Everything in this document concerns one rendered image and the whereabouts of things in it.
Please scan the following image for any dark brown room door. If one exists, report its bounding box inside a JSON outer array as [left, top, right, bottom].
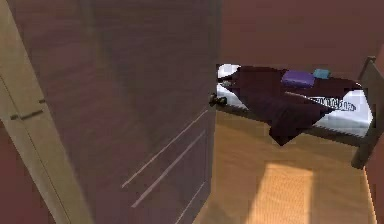
[[5, 0, 224, 224]]

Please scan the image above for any dark maroon blanket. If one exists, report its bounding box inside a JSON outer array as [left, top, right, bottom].
[[220, 65, 364, 147]]

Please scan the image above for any purple pillow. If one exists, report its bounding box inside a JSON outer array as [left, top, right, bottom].
[[280, 69, 316, 90]]

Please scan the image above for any teal pillow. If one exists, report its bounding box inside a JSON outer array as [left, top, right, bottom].
[[312, 68, 332, 80]]

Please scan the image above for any dark wooden bed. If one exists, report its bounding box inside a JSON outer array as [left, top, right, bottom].
[[215, 55, 384, 170]]

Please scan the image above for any black door handle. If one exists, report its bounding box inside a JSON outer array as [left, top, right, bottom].
[[208, 93, 228, 108]]

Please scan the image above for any beige door frame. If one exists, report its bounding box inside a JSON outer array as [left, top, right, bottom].
[[0, 0, 95, 224]]

